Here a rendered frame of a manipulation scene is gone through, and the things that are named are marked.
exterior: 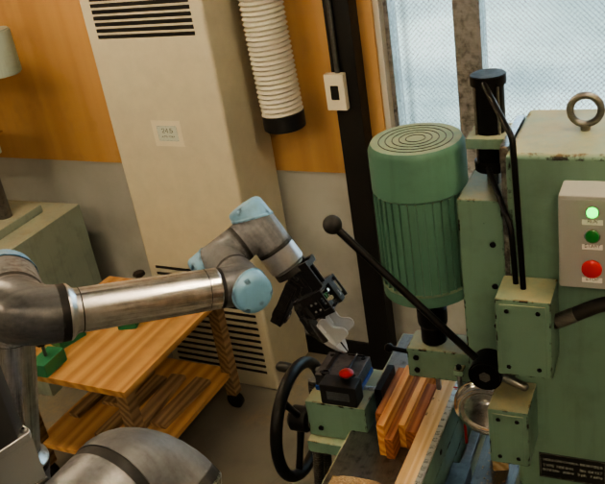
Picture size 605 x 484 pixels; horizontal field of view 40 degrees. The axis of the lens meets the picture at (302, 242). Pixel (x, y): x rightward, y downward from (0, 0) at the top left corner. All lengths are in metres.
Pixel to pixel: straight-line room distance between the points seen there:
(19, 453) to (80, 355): 1.83
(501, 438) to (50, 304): 0.81
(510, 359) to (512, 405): 0.11
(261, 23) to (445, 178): 1.53
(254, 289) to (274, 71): 1.55
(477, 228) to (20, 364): 0.84
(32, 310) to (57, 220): 2.35
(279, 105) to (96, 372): 1.10
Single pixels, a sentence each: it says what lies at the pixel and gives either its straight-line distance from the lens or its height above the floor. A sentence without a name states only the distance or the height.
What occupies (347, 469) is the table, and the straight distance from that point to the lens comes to 1.69.
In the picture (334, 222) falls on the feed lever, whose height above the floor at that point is 1.41.
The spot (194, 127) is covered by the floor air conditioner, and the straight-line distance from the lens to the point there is 3.01.
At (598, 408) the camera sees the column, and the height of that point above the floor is 1.04.
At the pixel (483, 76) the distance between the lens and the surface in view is 1.42.
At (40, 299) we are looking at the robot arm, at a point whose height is 1.43.
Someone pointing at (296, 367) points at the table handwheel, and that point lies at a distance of 1.89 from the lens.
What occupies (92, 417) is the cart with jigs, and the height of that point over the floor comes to 0.18.
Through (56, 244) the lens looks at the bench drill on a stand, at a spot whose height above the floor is 0.60.
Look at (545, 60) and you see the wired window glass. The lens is 2.84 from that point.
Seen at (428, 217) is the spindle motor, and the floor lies 1.39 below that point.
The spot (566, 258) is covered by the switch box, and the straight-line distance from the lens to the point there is 1.35.
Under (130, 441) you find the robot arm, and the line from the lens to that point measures 0.95.
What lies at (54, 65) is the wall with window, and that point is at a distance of 3.74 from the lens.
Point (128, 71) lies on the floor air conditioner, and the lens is 3.10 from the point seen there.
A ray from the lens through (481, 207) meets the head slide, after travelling 1.45.
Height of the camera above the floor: 2.02
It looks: 26 degrees down
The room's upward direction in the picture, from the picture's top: 10 degrees counter-clockwise
